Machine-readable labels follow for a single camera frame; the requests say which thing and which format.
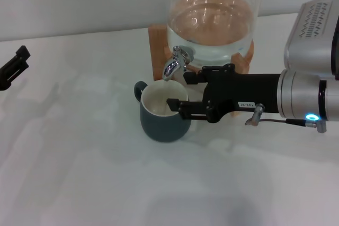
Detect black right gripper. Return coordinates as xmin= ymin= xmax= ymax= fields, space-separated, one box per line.
xmin=166 ymin=63 xmax=282 ymax=124

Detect chrome faucet tap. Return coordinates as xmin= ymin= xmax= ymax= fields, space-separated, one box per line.
xmin=163 ymin=45 xmax=194 ymax=82

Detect black ceramic cup white inside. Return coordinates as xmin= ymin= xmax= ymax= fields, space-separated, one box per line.
xmin=133 ymin=79 xmax=191 ymax=143

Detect wooden dispenser stand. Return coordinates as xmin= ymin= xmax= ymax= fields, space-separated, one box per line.
xmin=148 ymin=23 xmax=255 ymax=118

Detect glass water dispenser jar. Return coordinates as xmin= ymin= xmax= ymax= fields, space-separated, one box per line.
xmin=166 ymin=0 xmax=266 ymax=68

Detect thin grey gripper cable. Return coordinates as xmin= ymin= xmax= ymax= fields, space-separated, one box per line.
xmin=244 ymin=103 xmax=328 ymax=133

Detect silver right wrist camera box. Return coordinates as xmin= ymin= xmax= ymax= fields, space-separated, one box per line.
xmin=283 ymin=0 xmax=339 ymax=81

